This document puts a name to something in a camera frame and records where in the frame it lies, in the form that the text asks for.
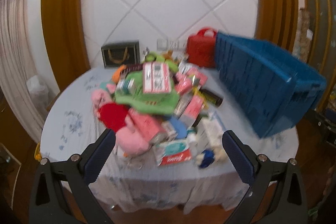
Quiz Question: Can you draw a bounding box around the red teal medicine pouch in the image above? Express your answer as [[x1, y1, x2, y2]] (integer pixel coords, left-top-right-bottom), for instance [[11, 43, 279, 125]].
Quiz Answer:
[[153, 139, 192, 166]]

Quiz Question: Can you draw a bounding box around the white green patch box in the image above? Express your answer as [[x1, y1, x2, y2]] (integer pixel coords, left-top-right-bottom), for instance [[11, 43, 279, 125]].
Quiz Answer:
[[197, 111, 226, 152]]

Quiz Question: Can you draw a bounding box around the pink flower tissue pack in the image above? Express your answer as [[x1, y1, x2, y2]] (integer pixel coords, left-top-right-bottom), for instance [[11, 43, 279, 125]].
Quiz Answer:
[[179, 95, 203, 127]]

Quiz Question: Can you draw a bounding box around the black gift box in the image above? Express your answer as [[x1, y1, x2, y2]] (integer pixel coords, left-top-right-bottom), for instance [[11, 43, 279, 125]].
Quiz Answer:
[[101, 40, 141, 68]]

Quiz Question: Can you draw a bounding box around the pink tissue pack left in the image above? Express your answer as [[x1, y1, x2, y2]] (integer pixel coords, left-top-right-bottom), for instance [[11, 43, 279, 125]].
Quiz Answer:
[[129, 108, 168, 145]]

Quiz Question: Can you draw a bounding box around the green frog plush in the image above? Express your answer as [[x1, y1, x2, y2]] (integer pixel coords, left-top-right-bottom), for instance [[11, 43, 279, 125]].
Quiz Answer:
[[145, 52, 178, 73]]

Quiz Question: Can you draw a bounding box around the white blue plush toy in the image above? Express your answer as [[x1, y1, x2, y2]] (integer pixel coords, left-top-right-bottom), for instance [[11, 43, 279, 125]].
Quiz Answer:
[[195, 147, 228, 169]]

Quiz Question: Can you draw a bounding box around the barcoded pink tissue pack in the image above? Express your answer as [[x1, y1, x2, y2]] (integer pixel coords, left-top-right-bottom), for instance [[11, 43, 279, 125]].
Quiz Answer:
[[142, 62, 172, 94]]

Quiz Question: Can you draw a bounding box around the orange plush toy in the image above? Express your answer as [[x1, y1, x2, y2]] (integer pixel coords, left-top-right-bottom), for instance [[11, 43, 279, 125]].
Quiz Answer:
[[112, 65, 127, 84]]

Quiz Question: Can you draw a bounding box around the wall power socket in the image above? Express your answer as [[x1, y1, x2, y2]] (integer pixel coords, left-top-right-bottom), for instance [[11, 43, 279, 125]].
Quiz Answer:
[[157, 38, 187, 51]]

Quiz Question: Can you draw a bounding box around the pink pig plush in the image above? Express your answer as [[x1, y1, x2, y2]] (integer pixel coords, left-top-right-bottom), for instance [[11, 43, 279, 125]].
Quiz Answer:
[[91, 89, 151, 156]]

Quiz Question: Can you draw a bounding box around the white curtain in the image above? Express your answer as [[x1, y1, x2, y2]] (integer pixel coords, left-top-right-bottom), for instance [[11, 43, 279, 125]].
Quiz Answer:
[[1, 0, 45, 143]]

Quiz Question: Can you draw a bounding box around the green plush towel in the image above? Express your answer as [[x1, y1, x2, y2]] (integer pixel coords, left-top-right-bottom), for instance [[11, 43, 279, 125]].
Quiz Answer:
[[114, 73, 179, 115]]

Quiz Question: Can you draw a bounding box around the pink tissue pack far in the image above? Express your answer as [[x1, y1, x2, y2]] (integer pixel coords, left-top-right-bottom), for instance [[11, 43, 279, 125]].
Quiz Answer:
[[186, 68, 208, 86]]

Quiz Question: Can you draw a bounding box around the blue plastic crate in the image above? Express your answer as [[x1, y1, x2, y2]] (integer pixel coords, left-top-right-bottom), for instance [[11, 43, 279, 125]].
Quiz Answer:
[[215, 32, 326, 138]]

